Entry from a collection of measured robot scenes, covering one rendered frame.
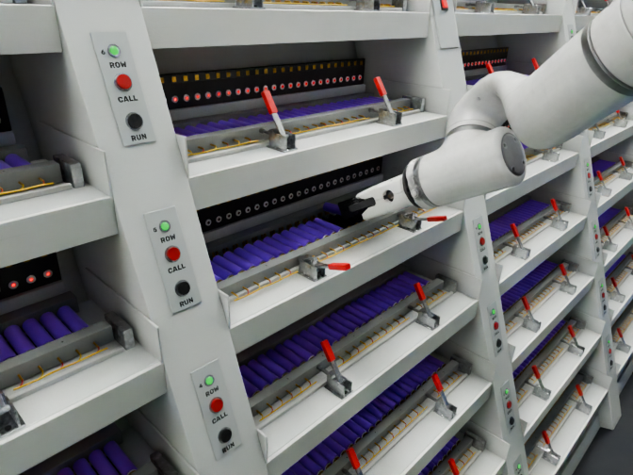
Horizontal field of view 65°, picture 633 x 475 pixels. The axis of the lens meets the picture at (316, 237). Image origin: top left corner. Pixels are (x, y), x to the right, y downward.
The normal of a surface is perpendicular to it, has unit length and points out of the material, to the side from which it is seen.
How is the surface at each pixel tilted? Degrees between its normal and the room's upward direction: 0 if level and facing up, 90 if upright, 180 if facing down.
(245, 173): 110
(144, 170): 90
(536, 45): 90
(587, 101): 123
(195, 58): 90
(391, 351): 20
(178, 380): 90
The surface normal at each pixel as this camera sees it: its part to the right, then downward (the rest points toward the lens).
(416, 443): 0.03, -0.90
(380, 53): -0.70, 0.29
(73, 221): 0.72, 0.32
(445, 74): 0.68, -0.01
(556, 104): -0.71, 0.56
